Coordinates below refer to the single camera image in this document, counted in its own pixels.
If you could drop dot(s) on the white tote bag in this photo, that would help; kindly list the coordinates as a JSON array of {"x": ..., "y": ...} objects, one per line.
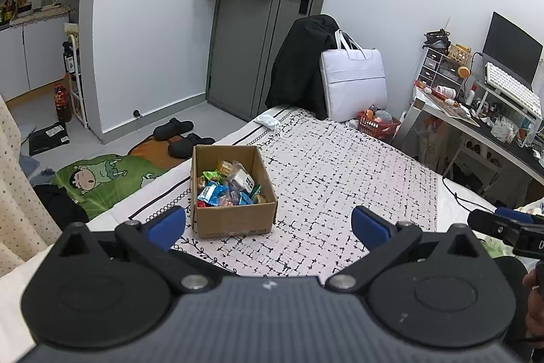
[{"x": 352, "y": 82}]

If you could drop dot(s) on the green cloth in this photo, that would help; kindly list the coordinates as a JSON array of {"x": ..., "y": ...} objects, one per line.
[{"x": 495, "y": 248}]

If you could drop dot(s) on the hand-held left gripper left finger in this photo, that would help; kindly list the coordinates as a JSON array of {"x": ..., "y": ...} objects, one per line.
[{"x": 168, "y": 223}]

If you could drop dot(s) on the grey door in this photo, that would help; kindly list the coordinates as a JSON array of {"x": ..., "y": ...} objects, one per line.
[{"x": 242, "y": 48}]

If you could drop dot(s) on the white red cosmetic tube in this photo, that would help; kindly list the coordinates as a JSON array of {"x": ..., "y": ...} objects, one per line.
[{"x": 445, "y": 92}]

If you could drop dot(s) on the orange round toy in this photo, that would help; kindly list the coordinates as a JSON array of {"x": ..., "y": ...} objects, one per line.
[{"x": 463, "y": 71}]

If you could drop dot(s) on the pastel plush cloth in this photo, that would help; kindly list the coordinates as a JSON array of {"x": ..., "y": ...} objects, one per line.
[{"x": 533, "y": 205}]

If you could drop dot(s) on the white keyboard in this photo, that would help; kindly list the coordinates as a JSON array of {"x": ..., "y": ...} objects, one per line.
[{"x": 510, "y": 84}]

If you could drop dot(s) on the green cartoon mat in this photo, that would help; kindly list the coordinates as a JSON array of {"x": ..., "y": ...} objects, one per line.
[{"x": 110, "y": 176}]

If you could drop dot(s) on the black bottle white label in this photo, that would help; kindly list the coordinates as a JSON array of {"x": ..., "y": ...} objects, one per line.
[{"x": 70, "y": 59}]

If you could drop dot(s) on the black coat on chair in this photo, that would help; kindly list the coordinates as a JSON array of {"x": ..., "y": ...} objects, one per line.
[{"x": 297, "y": 65}]

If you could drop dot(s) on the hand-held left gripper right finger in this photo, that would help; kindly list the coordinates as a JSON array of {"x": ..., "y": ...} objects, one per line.
[{"x": 369, "y": 225}]

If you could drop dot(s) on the person's right hand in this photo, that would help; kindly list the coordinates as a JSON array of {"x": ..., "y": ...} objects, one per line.
[{"x": 537, "y": 303}]

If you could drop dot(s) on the glass pitcher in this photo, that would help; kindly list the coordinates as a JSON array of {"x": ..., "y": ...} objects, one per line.
[{"x": 49, "y": 0}]

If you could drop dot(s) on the beige printed bag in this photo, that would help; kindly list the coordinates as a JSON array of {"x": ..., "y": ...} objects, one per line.
[{"x": 431, "y": 142}]

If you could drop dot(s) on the black door stop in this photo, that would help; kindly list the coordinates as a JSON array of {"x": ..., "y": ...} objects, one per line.
[{"x": 137, "y": 113}]

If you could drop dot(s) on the black cloth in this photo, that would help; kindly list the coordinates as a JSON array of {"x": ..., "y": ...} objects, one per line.
[{"x": 59, "y": 203}]

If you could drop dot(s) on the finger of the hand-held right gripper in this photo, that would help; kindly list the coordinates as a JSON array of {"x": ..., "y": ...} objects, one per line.
[
  {"x": 488, "y": 220},
  {"x": 514, "y": 214}
]

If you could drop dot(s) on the deep purple snack packet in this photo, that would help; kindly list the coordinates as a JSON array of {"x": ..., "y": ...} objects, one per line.
[{"x": 233, "y": 193}]

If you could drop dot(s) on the blue snack packet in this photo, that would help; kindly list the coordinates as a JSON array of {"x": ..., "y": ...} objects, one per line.
[{"x": 212, "y": 193}]

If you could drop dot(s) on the white bed sheet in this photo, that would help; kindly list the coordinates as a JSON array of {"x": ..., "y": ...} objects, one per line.
[{"x": 450, "y": 205}]

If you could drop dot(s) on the black monitor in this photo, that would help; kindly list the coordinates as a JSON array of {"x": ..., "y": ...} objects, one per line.
[{"x": 510, "y": 44}]

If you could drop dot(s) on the white desk riser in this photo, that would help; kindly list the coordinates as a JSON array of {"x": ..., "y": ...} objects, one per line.
[{"x": 482, "y": 84}]

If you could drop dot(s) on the clear jar white contents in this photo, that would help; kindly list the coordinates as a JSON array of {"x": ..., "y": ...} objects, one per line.
[{"x": 503, "y": 131}]

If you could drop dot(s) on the black flat package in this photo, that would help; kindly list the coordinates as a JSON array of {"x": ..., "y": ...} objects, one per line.
[{"x": 46, "y": 138}]

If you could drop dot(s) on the cream dotted cloth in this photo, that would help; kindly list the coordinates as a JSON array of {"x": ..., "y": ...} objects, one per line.
[{"x": 21, "y": 184}]

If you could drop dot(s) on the grey floor cloth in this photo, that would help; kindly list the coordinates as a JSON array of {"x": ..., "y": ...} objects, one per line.
[{"x": 27, "y": 165}]

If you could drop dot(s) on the cardboard box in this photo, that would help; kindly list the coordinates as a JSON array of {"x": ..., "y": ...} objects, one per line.
[{"x": 233, "y": 220}]

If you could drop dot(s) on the white face mask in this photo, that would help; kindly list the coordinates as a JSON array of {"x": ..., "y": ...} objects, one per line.
[{"x": 267, "y": 119}]

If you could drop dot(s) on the white desk black top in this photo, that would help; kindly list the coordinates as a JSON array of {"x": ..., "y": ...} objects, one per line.
[{"x": 484, "y": 133}]

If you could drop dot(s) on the dark soda bottle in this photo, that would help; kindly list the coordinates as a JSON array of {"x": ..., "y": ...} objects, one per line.
[{"x": 63, "y": 105}]

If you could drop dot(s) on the white grid-print blanket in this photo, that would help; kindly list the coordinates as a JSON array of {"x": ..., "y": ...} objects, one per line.
[{"x": 340, "y": 184}]

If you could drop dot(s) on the white kitchen cabinet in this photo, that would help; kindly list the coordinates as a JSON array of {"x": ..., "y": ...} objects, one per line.
[{"x": 38, "y": 52}]

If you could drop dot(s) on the grey drawer organizer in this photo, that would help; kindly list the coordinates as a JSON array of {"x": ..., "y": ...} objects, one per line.
[{"x": 429, "y": 67}]

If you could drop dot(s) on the woven basket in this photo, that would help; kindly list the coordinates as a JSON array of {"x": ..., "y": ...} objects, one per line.
[{"x": 460, "y": 53}]

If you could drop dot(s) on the red plastic basket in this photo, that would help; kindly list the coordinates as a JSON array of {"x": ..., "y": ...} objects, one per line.
[{"x": 378, "y": 131}]

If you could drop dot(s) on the white bottle red cap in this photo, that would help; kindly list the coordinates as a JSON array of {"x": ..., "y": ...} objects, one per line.
[{"x": 471, "y": 95}]

